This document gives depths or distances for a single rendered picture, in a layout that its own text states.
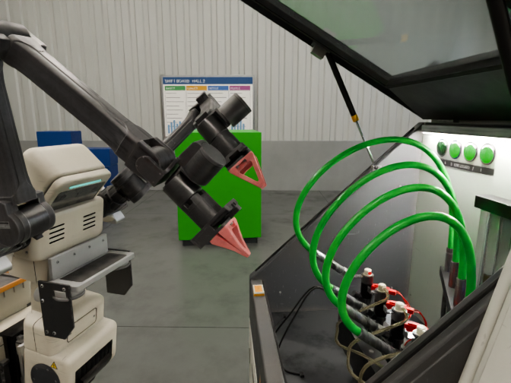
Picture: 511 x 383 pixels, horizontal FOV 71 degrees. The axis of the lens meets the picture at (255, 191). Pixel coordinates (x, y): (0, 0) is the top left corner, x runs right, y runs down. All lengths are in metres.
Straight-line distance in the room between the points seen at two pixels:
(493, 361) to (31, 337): 1.11
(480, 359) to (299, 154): 6.79
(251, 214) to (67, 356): 3.18
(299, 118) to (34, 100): 5.22
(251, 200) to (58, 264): 3.19
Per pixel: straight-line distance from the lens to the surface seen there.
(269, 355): 0.87
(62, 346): 1.26
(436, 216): 0.64
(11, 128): 0.92
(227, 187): 4.07
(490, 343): 0.60
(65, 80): 0.78
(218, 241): 0.67
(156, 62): 7.56
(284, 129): 7.23
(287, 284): 1.23
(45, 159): 1.06
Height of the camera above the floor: 1.47
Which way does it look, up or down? 12 degrees down
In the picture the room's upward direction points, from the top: straight up
